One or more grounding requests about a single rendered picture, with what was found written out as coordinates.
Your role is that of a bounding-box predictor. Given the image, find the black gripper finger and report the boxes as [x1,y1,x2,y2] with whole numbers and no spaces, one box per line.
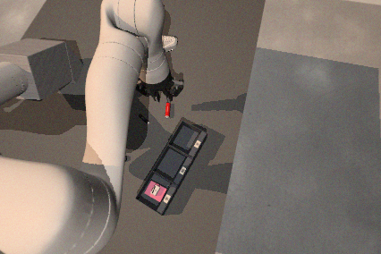
[160,79,184,103]
[136,80,160,103]

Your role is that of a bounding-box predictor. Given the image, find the dark grey rack of three bins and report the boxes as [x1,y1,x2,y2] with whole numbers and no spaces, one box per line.
[137,121,207,216]

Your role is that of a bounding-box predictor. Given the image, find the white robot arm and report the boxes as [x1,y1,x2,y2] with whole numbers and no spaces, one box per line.
[0,0,178,254]

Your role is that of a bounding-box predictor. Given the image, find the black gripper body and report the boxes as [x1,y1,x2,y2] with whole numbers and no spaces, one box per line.
[141,68,174,91]

